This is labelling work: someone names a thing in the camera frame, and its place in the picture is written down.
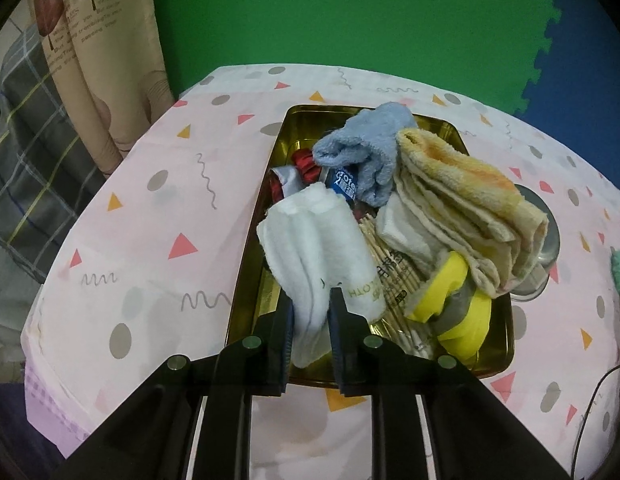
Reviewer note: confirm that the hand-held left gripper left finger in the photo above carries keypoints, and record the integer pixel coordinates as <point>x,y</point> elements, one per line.
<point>285,355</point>

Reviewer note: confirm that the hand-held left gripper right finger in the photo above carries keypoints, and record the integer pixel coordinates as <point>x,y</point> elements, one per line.
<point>337,350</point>

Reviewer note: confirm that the clear packet of toothpicks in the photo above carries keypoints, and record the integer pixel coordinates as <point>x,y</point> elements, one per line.
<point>384,270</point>

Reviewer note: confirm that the white towel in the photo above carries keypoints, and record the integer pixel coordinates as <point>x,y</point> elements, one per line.
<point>310,240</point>

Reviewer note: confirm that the yellow cloth with grey stripe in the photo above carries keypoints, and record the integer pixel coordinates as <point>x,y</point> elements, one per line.
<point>469,320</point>

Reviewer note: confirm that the cream white cloth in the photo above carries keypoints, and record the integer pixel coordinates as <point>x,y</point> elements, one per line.
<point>404,230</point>

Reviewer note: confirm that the black blue snack packet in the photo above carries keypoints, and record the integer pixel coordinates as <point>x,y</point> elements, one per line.
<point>346,182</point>

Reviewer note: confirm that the orange dotted towel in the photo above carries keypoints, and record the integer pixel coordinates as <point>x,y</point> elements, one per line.
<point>454,185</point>

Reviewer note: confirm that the light blue fluffy towel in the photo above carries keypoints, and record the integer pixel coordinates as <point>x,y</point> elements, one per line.
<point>370,135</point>

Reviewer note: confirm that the gold rectangular tin box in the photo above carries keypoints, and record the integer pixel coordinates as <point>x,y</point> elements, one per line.
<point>300,125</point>

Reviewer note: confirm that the stainless steel bowl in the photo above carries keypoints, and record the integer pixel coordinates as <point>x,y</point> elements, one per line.
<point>544,240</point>

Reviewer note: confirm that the grey plaid cloth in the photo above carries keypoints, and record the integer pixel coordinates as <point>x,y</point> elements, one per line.
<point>30,160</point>

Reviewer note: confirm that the green foam mat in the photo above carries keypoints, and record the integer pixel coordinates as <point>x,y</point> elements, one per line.
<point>340,15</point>

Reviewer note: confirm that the beige printed curtain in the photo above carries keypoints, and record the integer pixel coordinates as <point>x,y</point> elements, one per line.
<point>90,60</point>

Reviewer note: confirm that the blue foam mat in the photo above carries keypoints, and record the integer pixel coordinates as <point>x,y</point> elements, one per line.
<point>584,70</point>

